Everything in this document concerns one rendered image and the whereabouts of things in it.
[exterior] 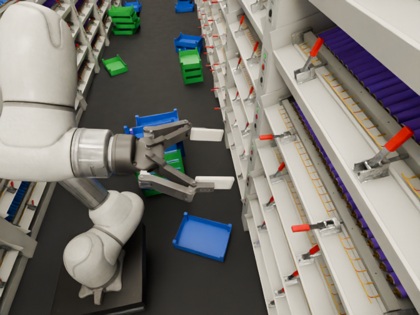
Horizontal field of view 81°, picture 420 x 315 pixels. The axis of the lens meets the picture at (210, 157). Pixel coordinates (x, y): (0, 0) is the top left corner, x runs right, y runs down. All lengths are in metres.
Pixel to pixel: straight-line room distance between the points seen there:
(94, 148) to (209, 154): 1.53
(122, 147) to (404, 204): 0.43
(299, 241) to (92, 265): 0.74
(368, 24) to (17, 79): 0.49
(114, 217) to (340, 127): 0.90
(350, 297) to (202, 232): 1.13
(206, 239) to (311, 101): 1.17
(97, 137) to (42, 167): 0.09
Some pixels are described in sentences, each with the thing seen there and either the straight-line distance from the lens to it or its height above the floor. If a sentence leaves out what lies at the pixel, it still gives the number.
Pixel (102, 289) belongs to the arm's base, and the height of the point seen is 0.32.
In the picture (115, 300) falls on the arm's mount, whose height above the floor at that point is 0.28.
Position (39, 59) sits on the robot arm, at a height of 1.26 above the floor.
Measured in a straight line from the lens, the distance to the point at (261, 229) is 1.16.
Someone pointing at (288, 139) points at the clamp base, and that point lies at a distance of 0.71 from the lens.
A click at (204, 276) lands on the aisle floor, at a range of 1.49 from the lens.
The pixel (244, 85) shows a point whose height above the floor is 0.75.
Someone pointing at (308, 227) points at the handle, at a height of 0.96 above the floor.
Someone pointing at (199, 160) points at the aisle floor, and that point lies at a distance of 1.89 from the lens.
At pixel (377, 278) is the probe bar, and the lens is 0.54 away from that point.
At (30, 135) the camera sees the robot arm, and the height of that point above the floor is 1.18.
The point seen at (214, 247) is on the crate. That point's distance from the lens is 1.53.
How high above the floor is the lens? 1.43
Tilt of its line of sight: 49 degrees down
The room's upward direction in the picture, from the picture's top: 3 degrees counter-clockwise
